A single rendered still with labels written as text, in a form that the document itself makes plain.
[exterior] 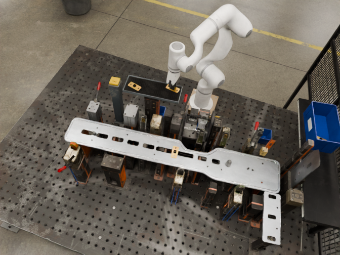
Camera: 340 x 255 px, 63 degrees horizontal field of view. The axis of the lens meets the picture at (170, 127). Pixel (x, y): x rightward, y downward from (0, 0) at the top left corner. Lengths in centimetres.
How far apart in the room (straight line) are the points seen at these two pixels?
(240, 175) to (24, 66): 294
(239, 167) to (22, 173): 147
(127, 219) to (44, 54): 260
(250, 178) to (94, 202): 102
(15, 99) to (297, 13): 414
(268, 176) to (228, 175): 25
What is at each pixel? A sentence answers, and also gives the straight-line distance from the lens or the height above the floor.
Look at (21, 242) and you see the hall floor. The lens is 282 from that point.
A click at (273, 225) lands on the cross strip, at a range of 175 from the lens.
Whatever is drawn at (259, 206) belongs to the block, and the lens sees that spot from 178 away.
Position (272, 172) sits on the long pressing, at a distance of 187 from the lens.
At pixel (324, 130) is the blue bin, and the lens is 217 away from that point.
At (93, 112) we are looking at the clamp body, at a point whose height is 106.
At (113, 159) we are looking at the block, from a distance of 173.
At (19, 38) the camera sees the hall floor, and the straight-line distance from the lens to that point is 427.
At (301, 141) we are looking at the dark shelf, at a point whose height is 103.
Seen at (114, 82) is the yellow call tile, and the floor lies 116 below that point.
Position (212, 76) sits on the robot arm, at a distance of 194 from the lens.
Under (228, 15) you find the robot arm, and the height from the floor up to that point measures 165.
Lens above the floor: 257
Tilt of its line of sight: 57 degrees down
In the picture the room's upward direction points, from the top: 7 degrees clockwise
